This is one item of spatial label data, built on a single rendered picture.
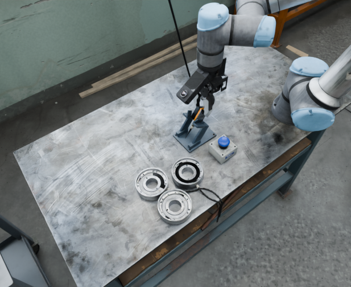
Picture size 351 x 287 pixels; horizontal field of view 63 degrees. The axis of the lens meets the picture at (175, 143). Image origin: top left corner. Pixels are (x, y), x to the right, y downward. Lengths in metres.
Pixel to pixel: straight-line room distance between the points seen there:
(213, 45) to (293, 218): 1.32
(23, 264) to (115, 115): 0.88
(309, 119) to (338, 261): 1.09
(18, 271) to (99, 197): 0.79
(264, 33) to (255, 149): 0.44
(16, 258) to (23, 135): 1.03
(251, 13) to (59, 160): 0.78
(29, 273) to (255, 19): 1.43
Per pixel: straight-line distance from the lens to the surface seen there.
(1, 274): 1.15
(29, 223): 1.99
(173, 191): 0.91
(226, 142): 0.97
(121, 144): 1.07
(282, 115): 1.15
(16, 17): 2.21
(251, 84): 1.29
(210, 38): 0.78
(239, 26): 0.78
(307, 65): 1.06
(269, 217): 1.84
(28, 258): 1.66
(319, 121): 0.97
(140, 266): 1.14
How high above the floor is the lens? 1.64
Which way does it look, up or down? 54 degrees down
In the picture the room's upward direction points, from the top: 3 degrees counter-clockwise
